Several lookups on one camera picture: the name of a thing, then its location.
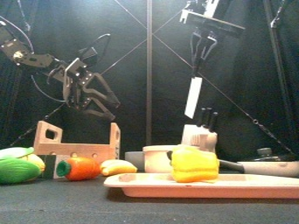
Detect white cleaver with black handle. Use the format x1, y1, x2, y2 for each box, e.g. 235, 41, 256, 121
183, 58, 204, 120

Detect wooden toy crate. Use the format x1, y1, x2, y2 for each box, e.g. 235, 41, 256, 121
32, 120, 122, 165

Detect yellow toy banana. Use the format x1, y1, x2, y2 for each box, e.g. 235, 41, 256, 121
99, 158, 139, 177

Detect orange toy carrot green top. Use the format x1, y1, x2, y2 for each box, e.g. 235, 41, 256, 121
56, 157, 103, 182

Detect white toy pot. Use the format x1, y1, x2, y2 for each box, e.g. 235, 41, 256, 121
142, 144, 184, 174

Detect white knife block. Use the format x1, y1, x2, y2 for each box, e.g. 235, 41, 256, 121
182, 123, 219, 154

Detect yellow toy corn with husk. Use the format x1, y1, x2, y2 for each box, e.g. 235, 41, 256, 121
0, 146, 47, 173

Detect yellow toy bell pepper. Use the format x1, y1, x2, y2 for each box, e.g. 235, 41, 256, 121
170, 143, 220, 184

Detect green toy vegetable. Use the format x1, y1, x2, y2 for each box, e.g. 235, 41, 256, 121
0, 157, 43, 186

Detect pink plastic tray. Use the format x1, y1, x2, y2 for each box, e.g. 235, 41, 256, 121
103, 172, 299, 200

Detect dark pan lid with knob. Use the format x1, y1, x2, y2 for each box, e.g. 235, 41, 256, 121
248, 147, 299, 163

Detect vertical metal frame post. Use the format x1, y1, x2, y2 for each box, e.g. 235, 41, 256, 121
144, 0, 155, 147

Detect diagonal brace wire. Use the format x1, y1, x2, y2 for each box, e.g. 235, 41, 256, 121
114, 0, 297, 155
7, 10, 184, 147

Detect slanted black frame pole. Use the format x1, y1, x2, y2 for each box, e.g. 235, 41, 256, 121
262, 0, 299, 142

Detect black handled toy knife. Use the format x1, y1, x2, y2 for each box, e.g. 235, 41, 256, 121
203, 107, 214, 130
210, 111, 220, 134

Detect toy pan with grey handle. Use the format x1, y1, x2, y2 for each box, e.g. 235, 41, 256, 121
218, 158, 299, 179

